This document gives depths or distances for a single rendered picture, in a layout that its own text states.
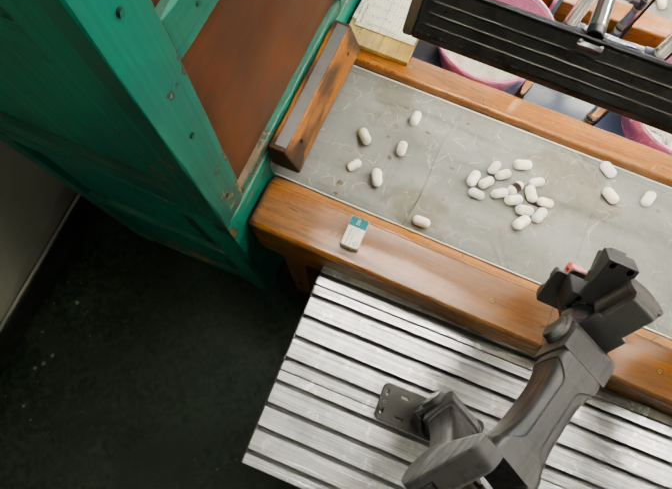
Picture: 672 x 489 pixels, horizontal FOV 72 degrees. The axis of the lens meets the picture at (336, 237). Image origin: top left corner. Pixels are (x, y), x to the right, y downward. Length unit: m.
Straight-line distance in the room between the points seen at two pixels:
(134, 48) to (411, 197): 0.64
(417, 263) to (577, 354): 0.34
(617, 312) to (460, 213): 0.37
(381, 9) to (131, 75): 0.75
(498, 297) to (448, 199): 0.21
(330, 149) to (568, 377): 0.60
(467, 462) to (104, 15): 0.51
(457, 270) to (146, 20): 0.66
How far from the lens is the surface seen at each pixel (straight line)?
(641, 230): 1.10
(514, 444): 0.56
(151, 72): 0.48
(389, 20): 1.11
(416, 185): 0.96
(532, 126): 1.06
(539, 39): 0.72
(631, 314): 0.71
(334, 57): 0.94
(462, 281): 0.90
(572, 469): 1.07
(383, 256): 0.88
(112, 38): 0.43
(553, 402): 0.61
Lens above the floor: 1.62
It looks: 74 degrees down
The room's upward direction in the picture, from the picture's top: 4 degrees clockwise
